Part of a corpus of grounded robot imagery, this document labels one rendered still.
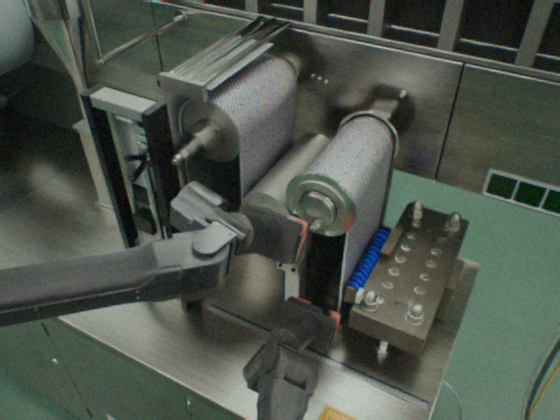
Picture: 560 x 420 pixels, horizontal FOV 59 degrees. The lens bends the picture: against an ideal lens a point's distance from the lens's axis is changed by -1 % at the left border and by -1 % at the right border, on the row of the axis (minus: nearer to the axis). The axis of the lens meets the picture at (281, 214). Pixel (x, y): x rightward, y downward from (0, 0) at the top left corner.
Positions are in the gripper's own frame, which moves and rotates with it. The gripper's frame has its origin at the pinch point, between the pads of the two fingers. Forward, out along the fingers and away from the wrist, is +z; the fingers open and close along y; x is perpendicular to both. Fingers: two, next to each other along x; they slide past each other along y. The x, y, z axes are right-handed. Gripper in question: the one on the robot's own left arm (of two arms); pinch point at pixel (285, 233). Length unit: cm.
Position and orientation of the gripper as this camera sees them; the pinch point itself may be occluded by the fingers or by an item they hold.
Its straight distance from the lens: 83.9
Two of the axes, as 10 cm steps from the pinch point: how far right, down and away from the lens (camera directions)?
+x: 2.9, -9.5, -0.8
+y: 8.9, 3.0, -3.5
